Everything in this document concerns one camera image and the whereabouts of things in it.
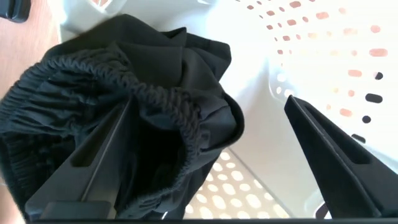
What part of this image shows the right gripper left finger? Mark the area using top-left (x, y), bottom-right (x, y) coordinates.
top-left (24, 98), bottom-right (139, 220)

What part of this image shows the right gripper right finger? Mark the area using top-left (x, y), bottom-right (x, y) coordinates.
top-left (284, 95), bottom-right (398, 218)

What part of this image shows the black garment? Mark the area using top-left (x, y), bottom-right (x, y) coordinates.
top-left (0, 14), bottom-right (246, 220)

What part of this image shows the white laundry basket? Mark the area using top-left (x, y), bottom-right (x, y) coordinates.
top-left (57, 0), bottom-right (398, 219)

